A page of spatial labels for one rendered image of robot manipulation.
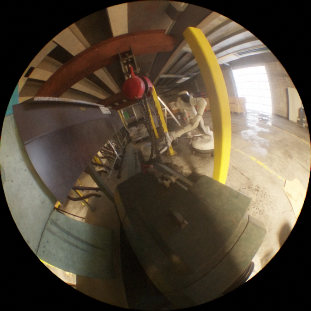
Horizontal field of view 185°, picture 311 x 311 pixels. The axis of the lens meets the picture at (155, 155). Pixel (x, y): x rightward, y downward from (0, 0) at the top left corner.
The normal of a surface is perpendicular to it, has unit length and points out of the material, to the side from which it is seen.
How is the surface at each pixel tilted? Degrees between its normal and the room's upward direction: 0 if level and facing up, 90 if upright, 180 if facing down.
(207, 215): 0
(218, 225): 0
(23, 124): 78
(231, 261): 0
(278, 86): 90
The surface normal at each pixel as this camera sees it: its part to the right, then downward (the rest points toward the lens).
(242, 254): -0.30, -0.84
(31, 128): 0.85, -0.52
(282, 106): -0.93, 0.36
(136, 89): -0.48, 0.54
